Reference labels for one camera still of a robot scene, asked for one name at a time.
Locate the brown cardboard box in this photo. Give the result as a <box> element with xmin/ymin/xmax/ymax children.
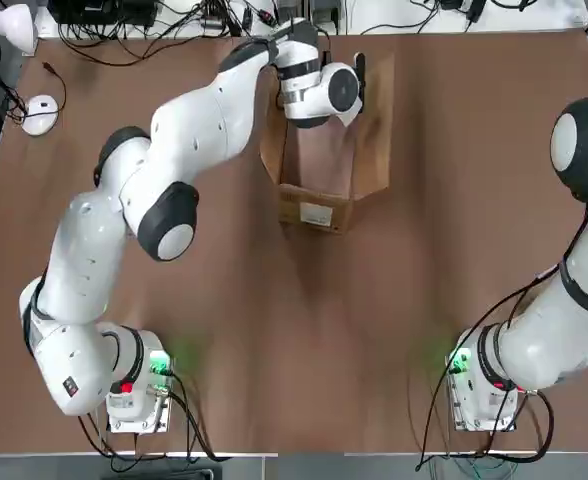
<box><xmin>257</xmin><ymin>52</ymin><xmax>395</xmax><ymax>237</ymax></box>

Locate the white desk lamp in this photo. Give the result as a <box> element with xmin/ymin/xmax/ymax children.
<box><xmin>0</xmin><ymin>3</ymin><xmax>60</xmax><ymax>137</ymax></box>

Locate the black computer monitor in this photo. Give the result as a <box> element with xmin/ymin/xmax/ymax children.
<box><xmin>47</xmin><ymin>0</ymin><xmax>157</xmax><ymax>27</ymax></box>

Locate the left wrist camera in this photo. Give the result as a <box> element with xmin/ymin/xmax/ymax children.
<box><xmin>352</xmin><ymin>51</ymin><xmax>369</xmax><ymax>109</ymax></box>

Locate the black left base cable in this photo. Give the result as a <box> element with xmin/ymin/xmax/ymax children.
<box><xmin>73</xmin><ymin>369</ymin><xmax>236</xmax><ymax>464</ymax></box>

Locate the black base cable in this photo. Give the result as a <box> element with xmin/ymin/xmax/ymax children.
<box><xmin>413</xmin><ymin>344</ymin><xmax>555</xmax><ymax>471</ymax></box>
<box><xmin>73</xmin><ymin>369</ymin><xmax>236</xmax><ymax>464</ymax></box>

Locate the black right base cable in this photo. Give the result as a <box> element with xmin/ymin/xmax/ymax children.
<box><xmin>413</xmin><ymin>344</ymin><xmax>555</xmax><ymax>471</ymax></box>

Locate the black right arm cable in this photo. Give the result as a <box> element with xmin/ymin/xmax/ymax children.
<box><xmin>502</xmin><ymin>199</ymin><xmax>588</xmax><ymax>332</ymax></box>

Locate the black lamp cable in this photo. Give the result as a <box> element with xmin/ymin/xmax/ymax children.
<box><xmin>40</xmin><ymin>60</ymin><xmax>69</xmax><ymax>119</ymax></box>

